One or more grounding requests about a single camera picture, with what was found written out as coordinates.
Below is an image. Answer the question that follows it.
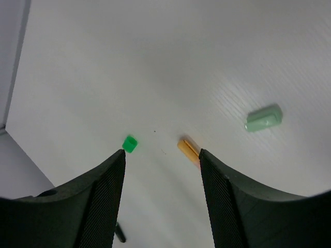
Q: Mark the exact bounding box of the black green-tipped highlighter pen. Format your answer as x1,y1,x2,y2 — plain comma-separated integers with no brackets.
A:
114,222,127,243

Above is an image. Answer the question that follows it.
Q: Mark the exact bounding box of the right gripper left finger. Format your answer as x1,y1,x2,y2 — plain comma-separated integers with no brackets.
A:
1,149,126,247

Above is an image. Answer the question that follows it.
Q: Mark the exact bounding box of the light green pen cap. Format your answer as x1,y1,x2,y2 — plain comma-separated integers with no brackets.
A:
245,104,283,132

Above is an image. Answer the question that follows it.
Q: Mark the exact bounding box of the bright green pen cap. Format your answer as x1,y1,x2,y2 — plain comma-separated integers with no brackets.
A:
122,135,138,153

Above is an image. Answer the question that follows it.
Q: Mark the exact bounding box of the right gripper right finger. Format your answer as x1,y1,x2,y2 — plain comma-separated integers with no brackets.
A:
199,149,330,247

